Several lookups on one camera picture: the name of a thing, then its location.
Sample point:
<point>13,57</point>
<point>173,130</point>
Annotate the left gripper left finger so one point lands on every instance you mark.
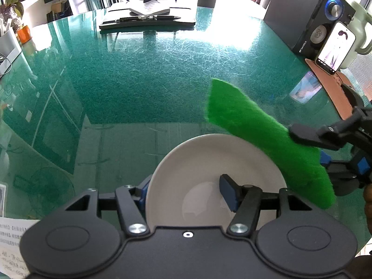
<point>131,205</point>

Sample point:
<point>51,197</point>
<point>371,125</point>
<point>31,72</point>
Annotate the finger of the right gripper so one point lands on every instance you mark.
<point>344,170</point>
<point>333,137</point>

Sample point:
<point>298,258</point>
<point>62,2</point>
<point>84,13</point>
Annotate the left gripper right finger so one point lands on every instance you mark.
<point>244,202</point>

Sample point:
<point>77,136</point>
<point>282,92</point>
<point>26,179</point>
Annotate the green cleaning cloth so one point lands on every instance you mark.
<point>232,110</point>

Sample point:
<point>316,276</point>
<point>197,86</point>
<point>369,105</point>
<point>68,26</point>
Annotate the white ceramic bowl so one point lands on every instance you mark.
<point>184,189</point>

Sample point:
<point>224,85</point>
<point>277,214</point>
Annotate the person's right hand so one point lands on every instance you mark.
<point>367,195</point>

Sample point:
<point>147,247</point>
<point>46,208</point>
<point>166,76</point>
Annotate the brown leather mouse pad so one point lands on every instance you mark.
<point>339,89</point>

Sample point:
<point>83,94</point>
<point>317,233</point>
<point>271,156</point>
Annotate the smartphone with lit screen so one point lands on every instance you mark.
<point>335,48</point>

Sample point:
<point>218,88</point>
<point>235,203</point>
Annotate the pale green kettle jug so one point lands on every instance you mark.
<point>357,25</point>

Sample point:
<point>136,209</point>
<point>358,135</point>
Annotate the black speaker with blue knob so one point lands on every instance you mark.
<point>303,25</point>

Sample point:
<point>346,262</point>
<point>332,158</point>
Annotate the white printed paper sheet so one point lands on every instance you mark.
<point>12,264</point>

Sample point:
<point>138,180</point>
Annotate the black laptop stand tray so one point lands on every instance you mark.
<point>187,19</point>

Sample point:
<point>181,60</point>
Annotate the black pen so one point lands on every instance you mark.
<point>148,18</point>

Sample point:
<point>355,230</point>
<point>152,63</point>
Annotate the white notebook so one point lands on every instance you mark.
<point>152,7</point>

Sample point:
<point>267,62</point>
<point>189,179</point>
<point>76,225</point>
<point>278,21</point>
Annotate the grey box on side desk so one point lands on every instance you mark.
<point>9,49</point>

